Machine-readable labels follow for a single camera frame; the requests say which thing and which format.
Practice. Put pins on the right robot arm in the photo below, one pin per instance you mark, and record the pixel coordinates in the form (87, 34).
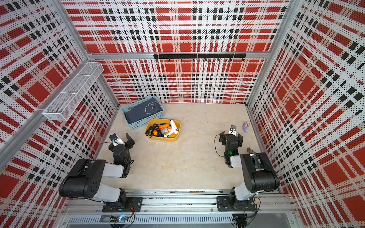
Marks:
(258, 173)

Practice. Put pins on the dark cloth in basket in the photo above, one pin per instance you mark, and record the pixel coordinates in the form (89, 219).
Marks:
(143, 110)

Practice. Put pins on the white wire wall basket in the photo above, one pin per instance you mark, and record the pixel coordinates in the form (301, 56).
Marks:
(66, 102)

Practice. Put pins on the small keychain toy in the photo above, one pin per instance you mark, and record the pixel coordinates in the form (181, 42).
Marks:
(250, 151)

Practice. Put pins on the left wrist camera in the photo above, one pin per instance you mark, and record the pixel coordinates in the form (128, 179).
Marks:
(116, 140)

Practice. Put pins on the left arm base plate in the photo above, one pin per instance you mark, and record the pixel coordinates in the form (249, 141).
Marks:
(126, 204)

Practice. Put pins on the small purple toy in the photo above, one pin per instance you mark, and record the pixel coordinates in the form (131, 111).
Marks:
(245, 126)

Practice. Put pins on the white glue gun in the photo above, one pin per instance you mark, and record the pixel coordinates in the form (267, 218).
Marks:
(173, 131)

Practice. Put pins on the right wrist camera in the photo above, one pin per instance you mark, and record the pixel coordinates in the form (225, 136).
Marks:
(233, 130)

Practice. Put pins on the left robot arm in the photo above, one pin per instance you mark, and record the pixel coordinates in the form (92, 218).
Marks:
(84, 181)

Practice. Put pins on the green circuit board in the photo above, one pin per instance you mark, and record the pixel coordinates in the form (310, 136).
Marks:
(118, 219)

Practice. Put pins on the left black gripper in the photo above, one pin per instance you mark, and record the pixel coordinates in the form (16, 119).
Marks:
(130, 142)

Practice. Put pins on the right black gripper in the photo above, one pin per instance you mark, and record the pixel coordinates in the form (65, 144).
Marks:
(223, 138)

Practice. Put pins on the orange glue gun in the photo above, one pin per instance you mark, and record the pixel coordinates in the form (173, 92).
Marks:
(160, 129)

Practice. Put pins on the yellow storage box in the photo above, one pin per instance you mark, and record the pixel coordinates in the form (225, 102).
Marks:
(149, 130)

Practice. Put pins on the blue plastic basket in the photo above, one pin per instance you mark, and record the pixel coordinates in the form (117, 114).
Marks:
(145, 121)

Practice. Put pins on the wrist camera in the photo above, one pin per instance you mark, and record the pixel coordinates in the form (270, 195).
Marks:
(116, 140)
(233, 130)

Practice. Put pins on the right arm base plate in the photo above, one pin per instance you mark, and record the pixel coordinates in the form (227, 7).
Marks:
(226, 204)

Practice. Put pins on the black hook rail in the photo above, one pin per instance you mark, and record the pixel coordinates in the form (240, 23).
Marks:
(201, 56)

